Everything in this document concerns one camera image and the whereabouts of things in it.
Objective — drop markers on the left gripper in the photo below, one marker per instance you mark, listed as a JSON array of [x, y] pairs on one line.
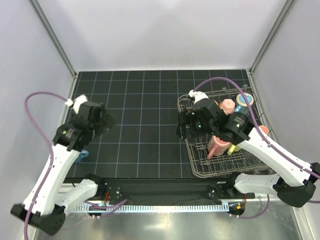
[[102, 122]]

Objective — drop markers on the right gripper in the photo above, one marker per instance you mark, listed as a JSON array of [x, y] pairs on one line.
[[183, 125]]

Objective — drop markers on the white mug blue handle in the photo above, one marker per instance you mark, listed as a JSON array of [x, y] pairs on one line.
[[83, 154]]

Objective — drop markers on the pink faceted mug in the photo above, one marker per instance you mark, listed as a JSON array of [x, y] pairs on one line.
[[228, 106]]

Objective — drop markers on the cream yellow faceted mug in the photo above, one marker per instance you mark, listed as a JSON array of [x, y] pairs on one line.
[[232, 149]]

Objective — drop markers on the blue butterfly mug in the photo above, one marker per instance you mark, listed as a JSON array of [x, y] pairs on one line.
[[241, 103]]

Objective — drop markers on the brown floral mug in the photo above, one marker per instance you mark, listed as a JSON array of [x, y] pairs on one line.
[[264, 129]]

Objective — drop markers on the clear glass tumbler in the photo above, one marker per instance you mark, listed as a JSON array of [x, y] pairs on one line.
[[260, 168]]

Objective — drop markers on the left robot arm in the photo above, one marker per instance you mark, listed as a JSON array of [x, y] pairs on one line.
[[43, 208]]

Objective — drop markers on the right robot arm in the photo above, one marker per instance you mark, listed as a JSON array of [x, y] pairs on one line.
[[294, 179]]

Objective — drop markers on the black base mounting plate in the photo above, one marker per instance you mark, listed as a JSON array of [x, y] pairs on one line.
[[171, 191]]

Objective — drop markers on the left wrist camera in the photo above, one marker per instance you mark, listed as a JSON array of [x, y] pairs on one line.
[[78, 101]]

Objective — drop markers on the grey wire dish rack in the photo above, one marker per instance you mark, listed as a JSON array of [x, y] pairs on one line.
[[197, 147]]

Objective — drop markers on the white slotted cable duct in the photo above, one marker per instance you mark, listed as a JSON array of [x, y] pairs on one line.
[[124, 209]]

